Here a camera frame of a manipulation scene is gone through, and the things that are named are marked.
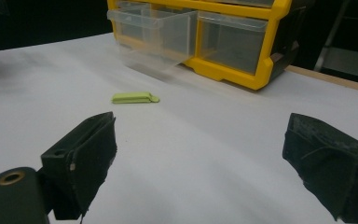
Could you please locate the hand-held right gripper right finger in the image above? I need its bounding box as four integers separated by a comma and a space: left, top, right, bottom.
282, 112, 358, 224

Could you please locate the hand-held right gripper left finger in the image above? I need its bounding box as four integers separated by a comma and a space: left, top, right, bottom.
40, 111, 118, 221

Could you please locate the green plastic clip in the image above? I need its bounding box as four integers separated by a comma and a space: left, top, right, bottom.
111, 91, 160, 105

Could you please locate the yellow drawer cabinet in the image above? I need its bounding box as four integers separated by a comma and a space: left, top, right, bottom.
106, 0, 307, 91

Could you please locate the clear plastic drawer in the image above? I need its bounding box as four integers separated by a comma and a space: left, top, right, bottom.
106, 1, 199, 73
197, 10, 269, 77

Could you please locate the metal stand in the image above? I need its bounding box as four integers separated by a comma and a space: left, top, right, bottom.
312, 0, 358, 82

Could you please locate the closed clear plastic drawer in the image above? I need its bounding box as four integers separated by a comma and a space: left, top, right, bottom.
197, 10, 269, 77

